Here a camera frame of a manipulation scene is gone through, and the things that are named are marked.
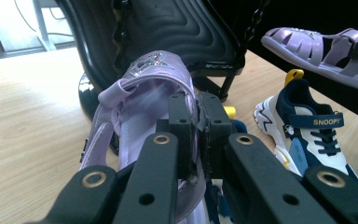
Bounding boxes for purple sandal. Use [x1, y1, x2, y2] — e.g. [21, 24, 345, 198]
[260, 27, 358, 90]
[79, 50, 208, 224]

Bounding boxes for red and black shoe rack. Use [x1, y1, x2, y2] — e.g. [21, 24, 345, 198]
[55, 0, 273, 157]

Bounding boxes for black floor cables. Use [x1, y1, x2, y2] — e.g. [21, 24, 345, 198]
[13, 0, 76, 37]

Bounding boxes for white desk frame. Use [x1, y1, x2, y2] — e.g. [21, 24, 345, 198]
[32, 0, 58, 52]

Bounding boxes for navy and white sneaker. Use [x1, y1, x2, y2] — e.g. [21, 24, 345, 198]
[254, 68, 358, 189]
[203, 105, 250, 224]

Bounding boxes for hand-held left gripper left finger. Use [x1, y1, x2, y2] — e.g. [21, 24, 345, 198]
[156, 91, 199, 181]

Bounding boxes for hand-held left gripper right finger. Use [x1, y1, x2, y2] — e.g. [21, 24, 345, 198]
[197, 91, 234, 181]

